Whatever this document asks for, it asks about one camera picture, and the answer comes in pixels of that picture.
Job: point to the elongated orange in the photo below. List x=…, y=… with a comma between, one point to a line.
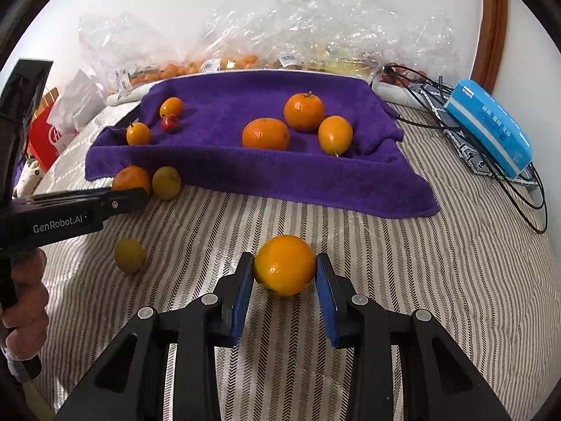
x=335, y=135

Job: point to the small red fruit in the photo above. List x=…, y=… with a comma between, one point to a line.
x=170, y=123

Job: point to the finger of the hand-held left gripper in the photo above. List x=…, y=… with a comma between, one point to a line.
x=127, y=201

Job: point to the yellow-green round fruit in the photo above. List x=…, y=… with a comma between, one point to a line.
x=166, y=182
x=130, y=255

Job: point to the white plastic bag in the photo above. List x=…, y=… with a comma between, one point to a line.
x=74, y=96

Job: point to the small round orange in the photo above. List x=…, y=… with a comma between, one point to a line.
x=171, y=107

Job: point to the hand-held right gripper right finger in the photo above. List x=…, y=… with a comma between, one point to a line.
x=328, y=307

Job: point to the small orange with stem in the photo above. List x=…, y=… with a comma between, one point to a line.
x=138, y=134

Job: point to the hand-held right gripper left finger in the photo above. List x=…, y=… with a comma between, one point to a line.
x=243, y=302

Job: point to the red paper shopping bag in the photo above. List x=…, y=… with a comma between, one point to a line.
x=44, y=140

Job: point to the clear plastic bag of oranges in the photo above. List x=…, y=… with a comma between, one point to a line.
x=118, y=39
x=254, y=22

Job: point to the white floral cloth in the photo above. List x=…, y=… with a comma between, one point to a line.
x=28, y=175

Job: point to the yellow-orange round orange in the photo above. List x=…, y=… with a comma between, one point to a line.
x=285, y=267

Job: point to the blue tissue pack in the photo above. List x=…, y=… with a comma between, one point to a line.
x=486, y=127

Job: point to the medium round orange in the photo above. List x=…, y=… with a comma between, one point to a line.
x=130, y=177

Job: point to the wooden door frame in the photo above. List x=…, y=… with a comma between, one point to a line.
x=493, y=30

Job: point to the purple towel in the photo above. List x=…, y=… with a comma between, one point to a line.
x=263, y=175

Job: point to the large wide orange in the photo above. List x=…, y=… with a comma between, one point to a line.
x=265, y=133

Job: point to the clear bag of yellow fruit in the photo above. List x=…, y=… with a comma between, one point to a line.
x=385, y=30

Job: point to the mandarin with green stem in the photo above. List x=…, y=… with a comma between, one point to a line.
x=304, y=111

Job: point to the person's left forearm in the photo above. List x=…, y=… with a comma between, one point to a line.
x=11, y=394

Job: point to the person's left hand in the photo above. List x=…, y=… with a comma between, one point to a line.
x=30, y=315

